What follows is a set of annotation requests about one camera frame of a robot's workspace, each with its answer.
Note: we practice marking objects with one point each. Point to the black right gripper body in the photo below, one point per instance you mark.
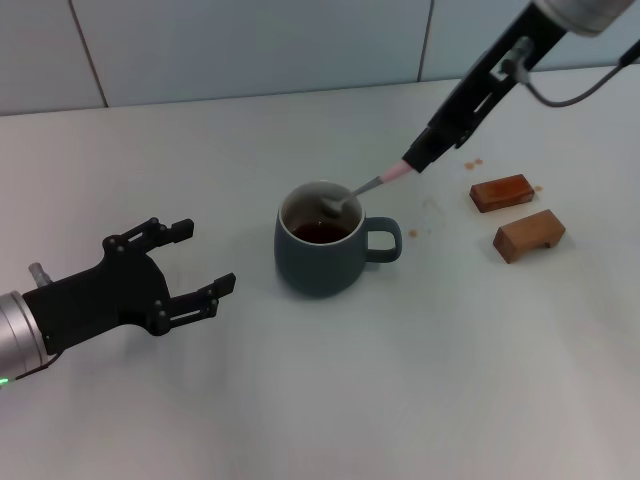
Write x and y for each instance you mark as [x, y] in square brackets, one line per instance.
[540, 30]

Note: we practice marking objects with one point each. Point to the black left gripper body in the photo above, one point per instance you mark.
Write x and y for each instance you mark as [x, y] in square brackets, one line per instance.
[100, 295]

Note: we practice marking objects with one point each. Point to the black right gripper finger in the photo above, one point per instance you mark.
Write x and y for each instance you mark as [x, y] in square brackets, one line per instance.
[460, 127]
[440, 120]

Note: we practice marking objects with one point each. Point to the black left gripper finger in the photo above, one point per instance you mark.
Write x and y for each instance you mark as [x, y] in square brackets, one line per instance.
[200, 302]
[180, 229]

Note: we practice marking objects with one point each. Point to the grey ceramic cup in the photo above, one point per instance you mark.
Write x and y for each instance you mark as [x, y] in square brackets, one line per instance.
[315, 265]

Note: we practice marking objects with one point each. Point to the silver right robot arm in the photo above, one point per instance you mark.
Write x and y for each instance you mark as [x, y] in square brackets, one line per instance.
[585, 15]

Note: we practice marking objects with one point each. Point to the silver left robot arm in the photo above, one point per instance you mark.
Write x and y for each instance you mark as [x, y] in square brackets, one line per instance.
[17, 335]

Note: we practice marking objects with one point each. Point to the flat dark wooden block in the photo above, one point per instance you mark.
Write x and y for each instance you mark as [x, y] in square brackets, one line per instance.
[500, 194]

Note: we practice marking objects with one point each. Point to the light brown wooden block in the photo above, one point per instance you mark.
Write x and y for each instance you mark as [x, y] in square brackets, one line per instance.
[525, 235]

